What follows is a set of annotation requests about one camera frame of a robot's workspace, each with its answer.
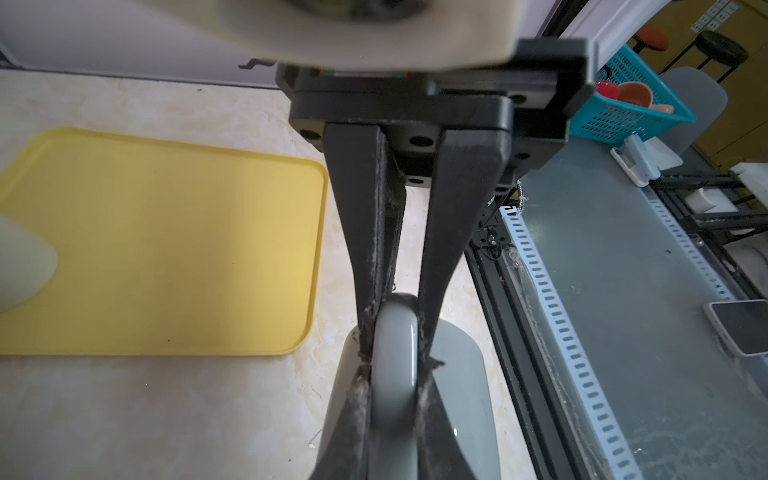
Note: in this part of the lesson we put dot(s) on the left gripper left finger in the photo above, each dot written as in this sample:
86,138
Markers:
344,448

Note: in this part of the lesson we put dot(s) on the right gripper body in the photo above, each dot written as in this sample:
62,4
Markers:
352,117

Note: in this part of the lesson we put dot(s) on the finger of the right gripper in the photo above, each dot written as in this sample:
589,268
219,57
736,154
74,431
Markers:
466,171
370,196

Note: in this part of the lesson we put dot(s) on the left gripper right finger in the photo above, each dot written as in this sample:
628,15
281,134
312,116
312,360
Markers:
439,454

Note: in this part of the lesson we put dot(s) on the grey mug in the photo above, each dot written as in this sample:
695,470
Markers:
462,382

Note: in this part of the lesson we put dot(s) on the white mug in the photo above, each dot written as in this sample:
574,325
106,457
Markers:
28,263

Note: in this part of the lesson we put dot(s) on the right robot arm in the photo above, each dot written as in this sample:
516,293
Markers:
363,36

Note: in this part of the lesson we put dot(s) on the yellow plastic tray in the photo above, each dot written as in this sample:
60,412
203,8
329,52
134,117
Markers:
165,248

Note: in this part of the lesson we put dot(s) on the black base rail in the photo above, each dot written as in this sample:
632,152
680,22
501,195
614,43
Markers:
551,442

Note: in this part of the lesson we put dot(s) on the white slotted cable duct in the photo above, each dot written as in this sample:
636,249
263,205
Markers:
599,440

